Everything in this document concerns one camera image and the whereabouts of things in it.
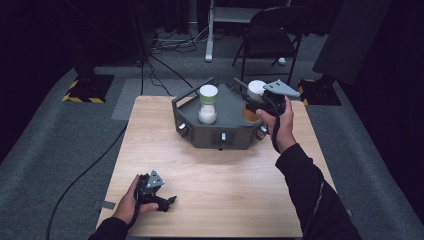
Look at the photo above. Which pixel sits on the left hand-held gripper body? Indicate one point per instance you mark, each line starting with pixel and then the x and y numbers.
pixel 150 193

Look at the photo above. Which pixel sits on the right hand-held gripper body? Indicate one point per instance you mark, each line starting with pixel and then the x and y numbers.
pixel 275 100

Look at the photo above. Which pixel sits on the orange powder jar white lid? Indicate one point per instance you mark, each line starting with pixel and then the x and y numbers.
pixel 255 88

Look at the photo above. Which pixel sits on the dark grey corner rack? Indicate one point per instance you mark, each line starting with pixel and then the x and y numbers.
pixel 226 133

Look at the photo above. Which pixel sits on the white powder jar green band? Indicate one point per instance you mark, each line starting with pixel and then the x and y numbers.
pixel 208 106

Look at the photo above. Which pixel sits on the person's left hand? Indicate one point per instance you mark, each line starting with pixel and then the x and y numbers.
pixel 126 206

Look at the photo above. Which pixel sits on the person's right hand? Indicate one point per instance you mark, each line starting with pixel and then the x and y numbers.
pixel 285 130

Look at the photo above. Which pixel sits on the silver knob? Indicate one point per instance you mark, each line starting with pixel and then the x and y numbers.
pixel 223 136
pixel 263 129
pixel 182 126

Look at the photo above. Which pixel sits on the small white floor object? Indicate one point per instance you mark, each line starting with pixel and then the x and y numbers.
pixel 282 61

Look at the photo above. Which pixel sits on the black yellow striped base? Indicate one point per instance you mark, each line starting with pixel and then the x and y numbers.
pixel 320 93
pixel 88 88

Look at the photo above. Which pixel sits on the black folding chair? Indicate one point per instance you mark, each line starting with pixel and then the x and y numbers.
pixel 266 36

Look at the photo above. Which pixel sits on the light grey floor mat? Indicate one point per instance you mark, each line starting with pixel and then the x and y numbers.
pixel 133 100

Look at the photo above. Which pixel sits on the grey tilted panel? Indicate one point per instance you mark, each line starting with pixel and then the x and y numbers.
pixel 350 36

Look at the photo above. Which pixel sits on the black stand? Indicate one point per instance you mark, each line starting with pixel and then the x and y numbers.
pixel 141 40

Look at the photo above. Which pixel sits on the white desk frame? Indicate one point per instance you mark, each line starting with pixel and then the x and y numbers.
pixel 210 33

